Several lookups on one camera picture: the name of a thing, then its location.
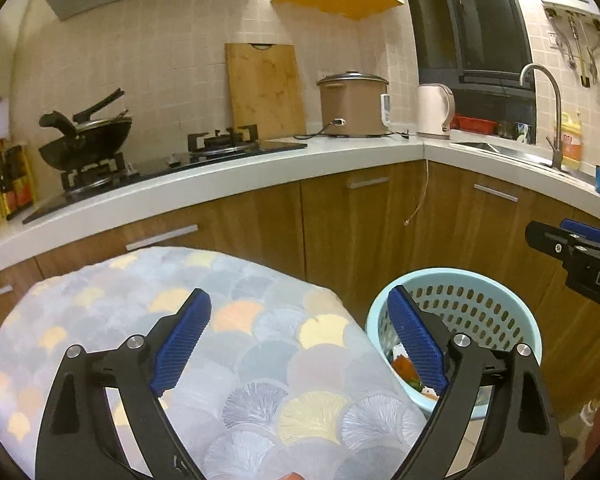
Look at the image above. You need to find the fan-patterned tablecloth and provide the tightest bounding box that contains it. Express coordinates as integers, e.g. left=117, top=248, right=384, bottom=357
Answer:
left=0, top=246, right=428, bottom=480

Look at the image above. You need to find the black glass gas hob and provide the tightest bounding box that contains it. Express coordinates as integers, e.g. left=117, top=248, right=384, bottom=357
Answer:
left=22, top=140, right=308, bottom=225

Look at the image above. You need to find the rice cooker power cable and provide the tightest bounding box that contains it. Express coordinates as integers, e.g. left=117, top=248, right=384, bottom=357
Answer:
left=293, top=119, right=347, bottom=140

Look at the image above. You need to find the thin hanging cable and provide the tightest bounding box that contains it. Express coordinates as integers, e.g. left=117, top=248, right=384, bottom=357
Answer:
left=403, top=160, right=429, bottom=227

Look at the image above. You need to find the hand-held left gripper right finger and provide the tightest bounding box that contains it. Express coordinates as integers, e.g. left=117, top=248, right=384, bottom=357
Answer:
left=386, top=285, right=566, bottom=480

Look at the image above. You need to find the steel sink faucet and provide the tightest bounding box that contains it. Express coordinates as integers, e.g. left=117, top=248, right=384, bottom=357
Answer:
left=519, top=63, right=565, bottom=171

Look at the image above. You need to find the dark window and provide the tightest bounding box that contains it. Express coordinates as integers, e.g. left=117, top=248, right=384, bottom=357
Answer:
left=397, top=0, right=537, bottom=106

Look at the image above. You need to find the brown rice cooker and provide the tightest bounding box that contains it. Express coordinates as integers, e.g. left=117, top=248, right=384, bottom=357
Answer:
left=316, top=71, right=392, bottom=137

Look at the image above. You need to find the steel sink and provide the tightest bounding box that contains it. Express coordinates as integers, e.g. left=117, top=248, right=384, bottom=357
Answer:
left=450, top=141, right=557, bottom=167

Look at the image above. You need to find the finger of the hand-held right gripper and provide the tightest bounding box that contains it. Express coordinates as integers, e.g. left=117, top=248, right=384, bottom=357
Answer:
left=560, top=218, right=600, bottom=247
left=525, top=220, right=577, bottom=262

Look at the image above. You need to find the red tray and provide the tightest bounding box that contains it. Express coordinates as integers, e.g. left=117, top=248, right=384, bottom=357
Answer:
left=452, top=114, right=497, bottom=135

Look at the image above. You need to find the black burner grate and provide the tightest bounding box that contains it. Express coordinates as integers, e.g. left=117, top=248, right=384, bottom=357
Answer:
left=60, top=156, right=127, bottom=192
left=187, top=124, right=259, bottom=157

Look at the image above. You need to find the black wok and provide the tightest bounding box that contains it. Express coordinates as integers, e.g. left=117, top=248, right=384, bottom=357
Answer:
left=38, top=109, right=134, bottom=172

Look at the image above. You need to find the light blue plastic basket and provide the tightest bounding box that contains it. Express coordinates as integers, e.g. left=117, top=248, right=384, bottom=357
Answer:
left=365, top=267, right=543, bottom=420

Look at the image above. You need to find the wooden cutting board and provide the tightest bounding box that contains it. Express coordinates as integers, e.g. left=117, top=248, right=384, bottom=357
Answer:
left=225, top=42, right=307, bottom=141

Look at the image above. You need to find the white electric kettle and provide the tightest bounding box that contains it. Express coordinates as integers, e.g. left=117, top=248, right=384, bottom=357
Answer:
left=417, top=83, right=456, bottom=140

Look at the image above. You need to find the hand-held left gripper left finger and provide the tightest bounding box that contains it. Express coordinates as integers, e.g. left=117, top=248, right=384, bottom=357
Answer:
left=35, top=287, right=213, bottom=480

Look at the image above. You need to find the wooden base cabinet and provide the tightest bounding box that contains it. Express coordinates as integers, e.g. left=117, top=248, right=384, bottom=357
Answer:
left=0, top=160, right=600, bottom=431

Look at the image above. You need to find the yellow detergent bottle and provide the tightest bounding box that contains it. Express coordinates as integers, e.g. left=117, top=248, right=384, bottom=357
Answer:
left=560, top=111, right=585, bottom=172

